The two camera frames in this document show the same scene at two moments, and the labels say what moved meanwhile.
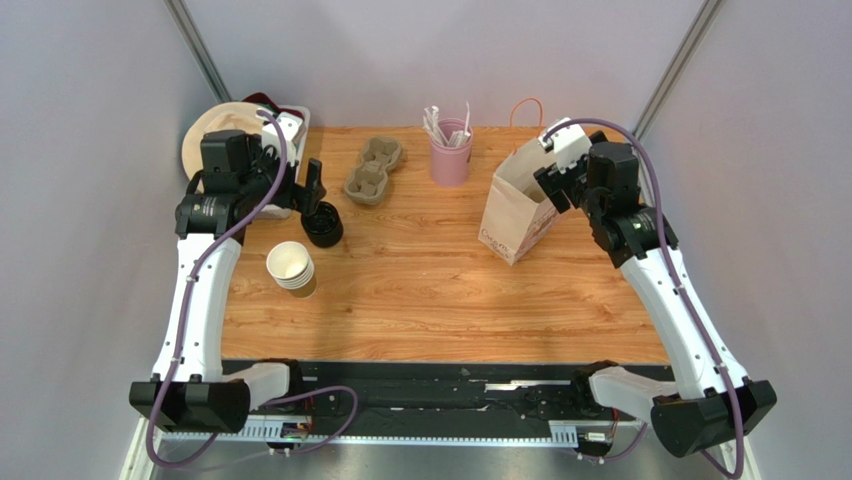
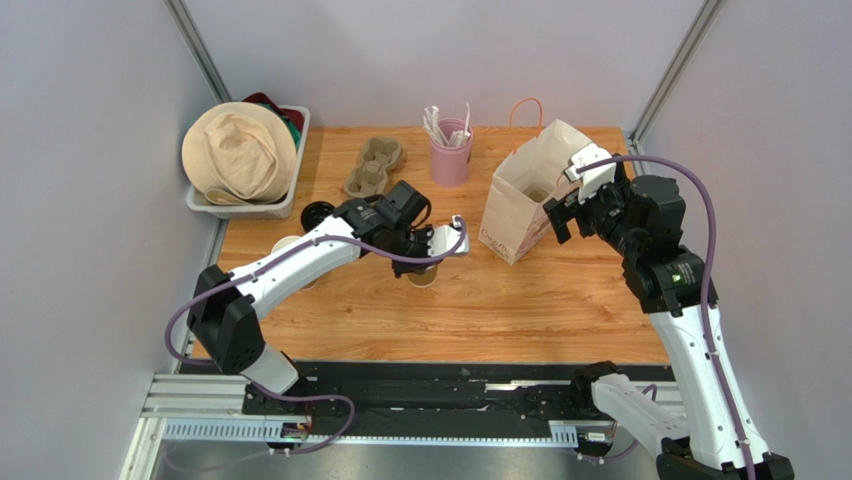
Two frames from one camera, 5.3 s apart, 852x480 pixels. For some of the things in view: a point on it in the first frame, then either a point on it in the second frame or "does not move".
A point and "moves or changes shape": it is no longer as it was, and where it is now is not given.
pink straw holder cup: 451,164 does not move
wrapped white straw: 466,131 does not move
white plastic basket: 277,212 does not move
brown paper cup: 287,259 moves or changes shape
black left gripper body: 265,172 → 410,245
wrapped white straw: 431,124 does not move
